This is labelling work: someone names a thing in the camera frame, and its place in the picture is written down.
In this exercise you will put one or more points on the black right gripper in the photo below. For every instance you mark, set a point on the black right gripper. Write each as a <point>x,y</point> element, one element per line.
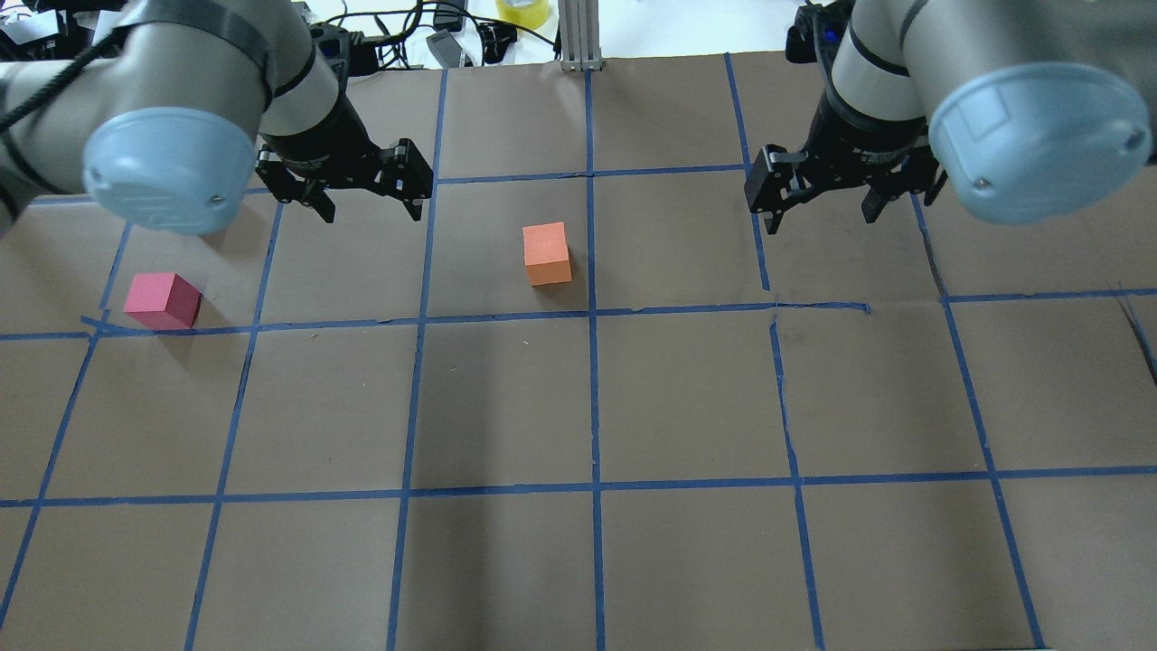
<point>850,143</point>

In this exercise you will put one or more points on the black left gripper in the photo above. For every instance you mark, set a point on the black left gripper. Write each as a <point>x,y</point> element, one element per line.
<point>327,137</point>

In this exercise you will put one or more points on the orange foam cube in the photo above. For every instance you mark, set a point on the orange foam cube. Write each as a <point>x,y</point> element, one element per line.
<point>546,255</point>

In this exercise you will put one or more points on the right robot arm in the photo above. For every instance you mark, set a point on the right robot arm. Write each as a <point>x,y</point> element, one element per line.
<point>1029,109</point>

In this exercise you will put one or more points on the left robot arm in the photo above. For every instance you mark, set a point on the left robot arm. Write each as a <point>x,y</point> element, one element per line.
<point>165,119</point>

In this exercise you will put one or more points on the pink foam cube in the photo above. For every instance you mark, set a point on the pink foam cube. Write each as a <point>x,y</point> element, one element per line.
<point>162,301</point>

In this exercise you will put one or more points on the yellow tape roll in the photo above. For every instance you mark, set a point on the yellow tape roll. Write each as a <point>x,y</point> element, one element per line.
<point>531,14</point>

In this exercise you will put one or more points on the aluminium frame post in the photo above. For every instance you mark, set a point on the aluminium frame post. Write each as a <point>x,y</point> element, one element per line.
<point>579,36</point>

